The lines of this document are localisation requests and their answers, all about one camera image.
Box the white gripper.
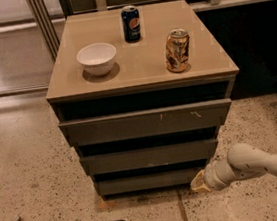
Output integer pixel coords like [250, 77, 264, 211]
[190, 159, 236, 193]

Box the grey drawer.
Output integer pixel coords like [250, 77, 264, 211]
[80, 139, 218, 174]
[94, 167, 202, 196]
[59, 99, 231, 146]

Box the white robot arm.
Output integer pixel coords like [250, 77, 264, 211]
[190, 143, 277, 193]

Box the grey drawer cabinet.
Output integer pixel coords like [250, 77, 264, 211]
[36, 0, 254, 207]

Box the orange patterned soda can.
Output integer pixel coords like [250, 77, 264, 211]
[165, 28, 190, 73]

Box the white ceramic bowl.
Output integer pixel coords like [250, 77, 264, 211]
[76, 42, 116, 76]

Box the blue Pepsi can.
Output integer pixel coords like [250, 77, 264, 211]
[121, 5, 141, 43]

